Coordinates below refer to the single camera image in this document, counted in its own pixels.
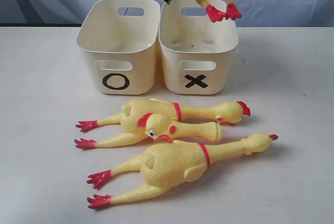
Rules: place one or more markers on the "yellow rubber chicken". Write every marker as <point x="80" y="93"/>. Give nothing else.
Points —
<point x="230" y="112"/>
<point x="166" y="165"/>

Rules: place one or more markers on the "cream bin marked X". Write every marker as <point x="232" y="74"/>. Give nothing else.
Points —
<point x="196" y="52"/>

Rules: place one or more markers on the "cream bin marked O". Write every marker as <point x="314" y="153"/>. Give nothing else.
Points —
<point x="119" y="44"/>

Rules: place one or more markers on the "broken rubber chicken head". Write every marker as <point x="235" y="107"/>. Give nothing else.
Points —
<point x="160" y="127"/>

